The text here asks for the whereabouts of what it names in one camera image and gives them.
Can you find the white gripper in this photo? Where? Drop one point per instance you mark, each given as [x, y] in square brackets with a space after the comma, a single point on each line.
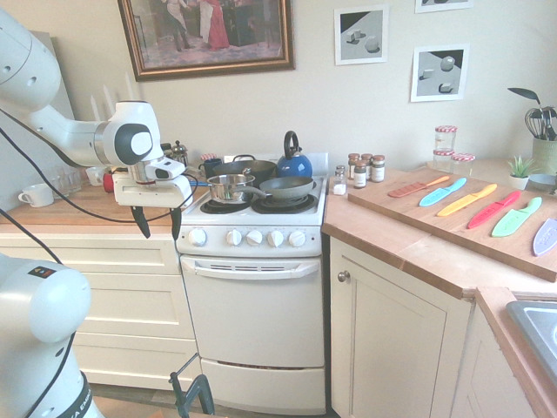
[148, 193]

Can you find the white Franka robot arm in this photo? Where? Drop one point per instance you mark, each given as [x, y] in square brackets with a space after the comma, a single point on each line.
[65, 130]

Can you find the white oven door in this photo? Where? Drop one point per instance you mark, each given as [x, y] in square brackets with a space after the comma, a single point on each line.
[257, 318]

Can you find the large white stove knob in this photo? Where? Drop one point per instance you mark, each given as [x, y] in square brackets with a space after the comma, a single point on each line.
[197, 236]

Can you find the red cup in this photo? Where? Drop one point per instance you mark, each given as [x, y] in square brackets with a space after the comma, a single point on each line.
[109, 182]

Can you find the glass French press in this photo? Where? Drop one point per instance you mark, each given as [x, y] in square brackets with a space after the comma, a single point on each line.
[179, 154]

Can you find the dark navy mug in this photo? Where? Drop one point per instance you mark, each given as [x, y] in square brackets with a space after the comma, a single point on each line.
[208, 169]

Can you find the steel saucepan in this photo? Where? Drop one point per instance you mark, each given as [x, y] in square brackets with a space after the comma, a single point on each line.
[228, 189]

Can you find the small white cup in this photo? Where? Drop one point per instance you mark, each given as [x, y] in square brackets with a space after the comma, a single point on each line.
[95, 176]

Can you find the small jar checkered lid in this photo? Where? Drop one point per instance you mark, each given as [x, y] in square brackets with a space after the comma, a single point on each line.
[209, 157]

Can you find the cream drawer cabinet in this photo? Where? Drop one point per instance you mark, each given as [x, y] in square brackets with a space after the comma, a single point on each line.
[122, 305]

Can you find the clear glass tumblers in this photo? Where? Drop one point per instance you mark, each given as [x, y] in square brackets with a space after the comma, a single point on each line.
[69, 179]

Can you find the dark wok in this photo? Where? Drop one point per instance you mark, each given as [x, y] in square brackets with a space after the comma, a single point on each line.
[257, 167]

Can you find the large white coffee cup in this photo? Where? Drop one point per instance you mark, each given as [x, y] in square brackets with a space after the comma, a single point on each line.
[39, 194]

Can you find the white candle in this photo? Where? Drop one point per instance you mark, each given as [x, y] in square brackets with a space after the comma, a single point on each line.
[107, 102]
[93, 109]

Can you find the white electric stove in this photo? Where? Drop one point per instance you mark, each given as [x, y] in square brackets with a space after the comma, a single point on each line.
[257, 313]

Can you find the grey frying pan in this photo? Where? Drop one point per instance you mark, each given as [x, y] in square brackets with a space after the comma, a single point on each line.
[289, 186]

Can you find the black clamp stand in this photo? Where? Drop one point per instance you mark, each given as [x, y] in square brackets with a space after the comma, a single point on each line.
[198, 392]

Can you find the glass salt shaker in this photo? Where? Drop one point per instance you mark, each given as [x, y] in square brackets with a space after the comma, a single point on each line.
[339, 183]

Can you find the gold framed painting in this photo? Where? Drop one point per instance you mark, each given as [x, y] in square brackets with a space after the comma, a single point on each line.
[209, 35]

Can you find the round metal cabinet knob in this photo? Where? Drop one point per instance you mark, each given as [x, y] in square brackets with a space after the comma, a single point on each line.
[344, 276]

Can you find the white stove bottom drawer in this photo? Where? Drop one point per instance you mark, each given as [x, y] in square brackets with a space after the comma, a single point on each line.
[265, 387]

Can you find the brown lid spice jar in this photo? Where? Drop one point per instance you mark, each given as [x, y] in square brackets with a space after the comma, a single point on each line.
[377, 170]
[360, 175]
[367, 159]
[353, 164]

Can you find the orange sheathed knife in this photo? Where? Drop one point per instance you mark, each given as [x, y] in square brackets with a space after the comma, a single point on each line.
[409, 190]

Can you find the cream cabinet with door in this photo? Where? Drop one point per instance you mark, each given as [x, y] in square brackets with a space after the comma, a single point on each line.
[391, 339]

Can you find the grey cube sphere print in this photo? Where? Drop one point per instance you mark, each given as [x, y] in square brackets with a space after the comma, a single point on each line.
[361, 35]

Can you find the blue sheathed knife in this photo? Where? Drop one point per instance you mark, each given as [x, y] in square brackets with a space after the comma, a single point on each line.
[439, 194]

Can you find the glass jar checkered lid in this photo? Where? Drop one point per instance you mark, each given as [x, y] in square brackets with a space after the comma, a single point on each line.
[443, 161]

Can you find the wooden cutting board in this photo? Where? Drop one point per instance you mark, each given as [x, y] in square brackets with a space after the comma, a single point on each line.
[457, 226]

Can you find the tall jar checkered lid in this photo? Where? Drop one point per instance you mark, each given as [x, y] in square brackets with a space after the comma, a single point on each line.
[446, 139]

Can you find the yellow sheathed knife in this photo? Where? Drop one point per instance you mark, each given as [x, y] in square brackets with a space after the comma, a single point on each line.
[465, 201]

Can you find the short jar checkered lid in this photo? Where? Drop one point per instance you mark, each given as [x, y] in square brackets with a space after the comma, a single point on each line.
[463, 164]

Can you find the grey sphere cubes print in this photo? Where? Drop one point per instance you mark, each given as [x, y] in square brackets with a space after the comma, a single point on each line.
[439, 73]

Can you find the red sheathed knife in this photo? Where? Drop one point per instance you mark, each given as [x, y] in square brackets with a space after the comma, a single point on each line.
[491, 211]

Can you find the green sheathed knife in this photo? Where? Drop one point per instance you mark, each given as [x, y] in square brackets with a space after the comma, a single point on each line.
[513, 220]

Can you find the cropped grey shapes print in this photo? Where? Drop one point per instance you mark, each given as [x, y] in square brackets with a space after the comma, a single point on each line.
[444, 5]

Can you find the small potted green plant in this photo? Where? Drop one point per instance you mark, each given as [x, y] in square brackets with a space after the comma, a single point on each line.
[520, 176]

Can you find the cream sink cabinet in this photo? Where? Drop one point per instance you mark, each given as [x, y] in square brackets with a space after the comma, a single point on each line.
[491, 374]

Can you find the grey bowl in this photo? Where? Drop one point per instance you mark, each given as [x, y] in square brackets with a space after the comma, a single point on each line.
[541, 183]

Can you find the metal whisk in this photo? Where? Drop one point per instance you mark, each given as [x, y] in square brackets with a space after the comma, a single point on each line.
[534, 124]

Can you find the purple sheathed knife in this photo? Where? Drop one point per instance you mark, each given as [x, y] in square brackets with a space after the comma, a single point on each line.
[547, 238]

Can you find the pale green utensil holder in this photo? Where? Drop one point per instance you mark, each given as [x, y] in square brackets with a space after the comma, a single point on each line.
[545, 156]

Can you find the steel sink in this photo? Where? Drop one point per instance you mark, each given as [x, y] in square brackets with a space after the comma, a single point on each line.
[537, 331]

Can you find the dark kitchen utensils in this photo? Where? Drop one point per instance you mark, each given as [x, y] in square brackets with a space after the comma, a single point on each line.
[550, 124]

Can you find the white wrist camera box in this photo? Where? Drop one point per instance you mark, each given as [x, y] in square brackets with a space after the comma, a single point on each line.
[167, 169]

